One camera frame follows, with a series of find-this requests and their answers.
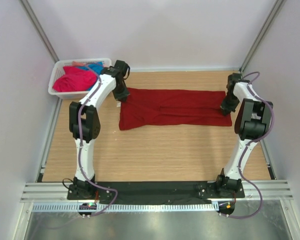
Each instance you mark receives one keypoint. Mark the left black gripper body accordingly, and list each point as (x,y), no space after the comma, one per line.
(121,92)

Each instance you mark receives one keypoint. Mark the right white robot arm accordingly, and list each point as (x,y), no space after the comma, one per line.
(254,121)

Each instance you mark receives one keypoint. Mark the dark red t-shirt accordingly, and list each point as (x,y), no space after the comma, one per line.
(169,107)

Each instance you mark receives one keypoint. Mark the crimson shirt in basket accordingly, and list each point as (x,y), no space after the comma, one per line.
(74,80)

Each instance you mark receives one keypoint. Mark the white plastic laundry basket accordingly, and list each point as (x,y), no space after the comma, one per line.
(58,72)

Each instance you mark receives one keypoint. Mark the aluminium frame rail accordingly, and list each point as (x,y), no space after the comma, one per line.
(56,192)

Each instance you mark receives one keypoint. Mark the white slotted cable duct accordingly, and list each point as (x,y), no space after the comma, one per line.
(89,207)

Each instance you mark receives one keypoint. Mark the blue shirt in basket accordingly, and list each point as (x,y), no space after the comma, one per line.
(96,67)

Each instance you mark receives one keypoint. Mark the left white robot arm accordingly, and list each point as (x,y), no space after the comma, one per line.
(85,126)

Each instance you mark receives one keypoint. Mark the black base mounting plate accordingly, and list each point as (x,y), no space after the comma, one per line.
(154,192)

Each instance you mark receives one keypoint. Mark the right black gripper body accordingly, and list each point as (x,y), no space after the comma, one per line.
(230,103)

